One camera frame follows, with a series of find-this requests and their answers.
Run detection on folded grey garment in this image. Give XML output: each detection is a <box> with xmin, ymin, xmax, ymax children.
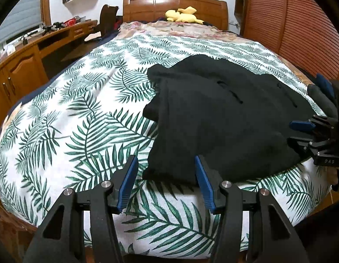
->
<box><xmin>307</xmin><ymin>84</ymin><xmax>339</xmax><ymax>119</ymax></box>

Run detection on person's leg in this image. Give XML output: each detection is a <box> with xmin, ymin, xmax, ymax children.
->
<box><xmin>294</xmin><ymin>201</ymin><xmax>339</xmax><ymax>263</ymax></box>

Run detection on wooden desk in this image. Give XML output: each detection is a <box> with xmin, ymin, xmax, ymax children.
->
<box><xmin>0</xmin><ymin>19</ymin><xmax>102</xmax><ymax>110</ymax></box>

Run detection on wooden bed headboard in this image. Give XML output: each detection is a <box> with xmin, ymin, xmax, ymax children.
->
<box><xmin>123</xmin><ymin>0</ymin><xmax>229</xmax><ymax>31</ymax></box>

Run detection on black tool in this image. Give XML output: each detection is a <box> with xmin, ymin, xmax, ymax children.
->
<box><xmin>41</xmin><ymin>21</ymin><xmax>68</xmax><ymax>35</ymax></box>

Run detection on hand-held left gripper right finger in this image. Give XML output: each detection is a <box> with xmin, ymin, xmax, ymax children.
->
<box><xmin>195</xmin><ymin>155</ymin><xmax>309</xmax><ymax>263</ymax></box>

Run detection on dark wooden chair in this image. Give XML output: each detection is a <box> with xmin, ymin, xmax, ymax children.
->
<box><xmin>99</xmin><ymin>4</ymin><xmax>120</xmax><ymax>38</ymax></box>

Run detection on grey window blind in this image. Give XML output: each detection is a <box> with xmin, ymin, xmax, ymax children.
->
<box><xmin>0</xmin><ymin>0</ymin><xmax>44</xmax><ymax>48</ymax></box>

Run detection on folded blue garment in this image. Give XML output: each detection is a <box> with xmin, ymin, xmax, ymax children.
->
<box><xmin>315</xmin><ymin>73</ymin><xmax>335</xmax><ymax>100</ymax></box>

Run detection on leaf print blanket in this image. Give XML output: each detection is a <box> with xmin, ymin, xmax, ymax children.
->
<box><xmin>0</xmin><ymin>31</ymin><xmax>332</xmax><ymax>260</ymax></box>

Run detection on person's right hand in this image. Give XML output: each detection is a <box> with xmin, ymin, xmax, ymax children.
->
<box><xmin>328</xmin><ymin>167</ymin><xmax>339</xmax><ymax>191</ymax></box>

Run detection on floral blanket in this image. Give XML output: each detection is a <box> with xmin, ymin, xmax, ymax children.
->
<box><xmin>119</xmin><ymin>20</ymin><xmax>315</xmax><ymax>86</ymax></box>

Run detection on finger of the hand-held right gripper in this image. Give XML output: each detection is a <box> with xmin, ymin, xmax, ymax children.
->
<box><xmin>286</xmin><ymin>137</ymin><xmax>334</xmax><ymax>159</ymax></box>
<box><xmin>289</xmin><ymin>116</ymin><xmax>338</xmax><ymax>137</ymax></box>

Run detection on wooden slatted wardrobe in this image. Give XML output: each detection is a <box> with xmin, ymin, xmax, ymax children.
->
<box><xmin>234</xmin><ymin>0</ymin><xmax>339</xmax><ymax>75</ymax></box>

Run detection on black coat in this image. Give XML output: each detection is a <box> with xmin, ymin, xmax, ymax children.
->
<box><xmin>142</xmin><ymin>54</ymin><xmax>324</xmax><ymax>185</ymax></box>

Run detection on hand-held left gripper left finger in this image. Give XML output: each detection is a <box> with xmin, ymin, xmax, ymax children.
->
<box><xmin>22</xmin><ymin>155</ymin><xmax>139</xmax><ymax>263</ymax></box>

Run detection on yellow plush toy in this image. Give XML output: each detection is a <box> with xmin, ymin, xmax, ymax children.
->
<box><xmin>165</xmin><ymin>6</ymin><xmax>205</xmax><ymax>25</ymax></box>

